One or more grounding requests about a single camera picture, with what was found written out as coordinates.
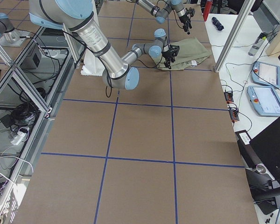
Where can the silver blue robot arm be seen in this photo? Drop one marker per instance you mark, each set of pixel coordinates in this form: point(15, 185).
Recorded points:
point(161, 14)
point(78, 16)

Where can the red cylinder tube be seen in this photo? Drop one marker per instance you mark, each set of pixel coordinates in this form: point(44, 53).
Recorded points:
point(207, 9)

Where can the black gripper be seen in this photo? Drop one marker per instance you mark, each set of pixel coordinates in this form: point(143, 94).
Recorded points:
point(168, 55)
point(184, 19)

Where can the far blue teach pendant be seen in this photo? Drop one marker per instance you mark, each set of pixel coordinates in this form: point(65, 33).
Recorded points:
point(266, 74)

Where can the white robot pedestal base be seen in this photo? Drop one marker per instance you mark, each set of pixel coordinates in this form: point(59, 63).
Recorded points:
point(92, 65)

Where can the white power strip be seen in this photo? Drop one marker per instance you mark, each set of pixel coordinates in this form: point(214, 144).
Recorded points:
point(19, 137)

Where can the black laptop computer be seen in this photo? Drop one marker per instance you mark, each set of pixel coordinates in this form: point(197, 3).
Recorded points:
point(263, 149)

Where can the grey aluminium frame post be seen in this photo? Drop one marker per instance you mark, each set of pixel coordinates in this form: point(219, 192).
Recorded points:
point(247, 5)

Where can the near blue teach pendant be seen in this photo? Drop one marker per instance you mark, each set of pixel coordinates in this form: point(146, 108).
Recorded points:
point(264, 100)

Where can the blue teach pendant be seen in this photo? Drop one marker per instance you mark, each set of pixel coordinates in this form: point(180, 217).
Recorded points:
point(264, 100)
point(266, 74)

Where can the olive green long-sleeve shirt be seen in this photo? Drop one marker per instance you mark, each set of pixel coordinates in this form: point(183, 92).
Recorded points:
point(190, 49)

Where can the orange black connector board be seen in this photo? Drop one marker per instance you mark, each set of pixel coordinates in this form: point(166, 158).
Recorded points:
point(232, 107)

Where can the white Miniso hang tag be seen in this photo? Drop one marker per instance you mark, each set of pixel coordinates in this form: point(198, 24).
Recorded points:
point(194, 63)

